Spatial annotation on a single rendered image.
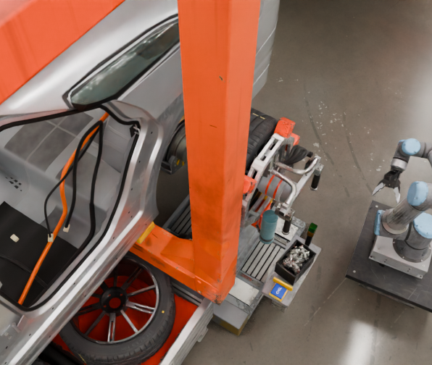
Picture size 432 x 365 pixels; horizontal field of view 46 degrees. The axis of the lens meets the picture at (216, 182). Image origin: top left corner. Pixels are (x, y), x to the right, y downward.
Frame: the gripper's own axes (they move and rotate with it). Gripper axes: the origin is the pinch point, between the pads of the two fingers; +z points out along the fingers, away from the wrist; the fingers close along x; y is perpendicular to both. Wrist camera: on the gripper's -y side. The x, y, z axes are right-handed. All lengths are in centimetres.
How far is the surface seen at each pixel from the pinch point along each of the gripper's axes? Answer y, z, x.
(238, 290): -1, 84, 66
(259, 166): -77, 14, 43
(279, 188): -54, 19, 40
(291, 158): -56, 2, 38
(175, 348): -58, 120, 61
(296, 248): -24, 46, 30
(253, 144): -81, 5, 49
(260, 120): -72, -10, 55
